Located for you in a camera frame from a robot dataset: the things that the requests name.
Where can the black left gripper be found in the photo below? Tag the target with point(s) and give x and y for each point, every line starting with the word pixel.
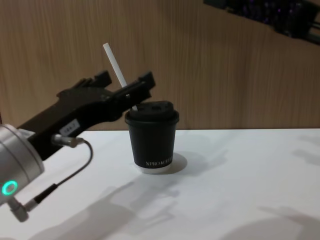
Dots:
pixel 75 110

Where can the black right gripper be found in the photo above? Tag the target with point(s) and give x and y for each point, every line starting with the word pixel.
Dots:
pixel 297 20

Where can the white straw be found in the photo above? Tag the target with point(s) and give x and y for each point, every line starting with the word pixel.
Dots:
pixel 112 60

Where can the black plastic cup lid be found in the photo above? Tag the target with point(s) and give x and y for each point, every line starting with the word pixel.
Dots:
pixel 152 115

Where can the black paper cup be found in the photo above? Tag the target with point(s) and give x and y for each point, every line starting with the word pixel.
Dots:
pixel 152 145

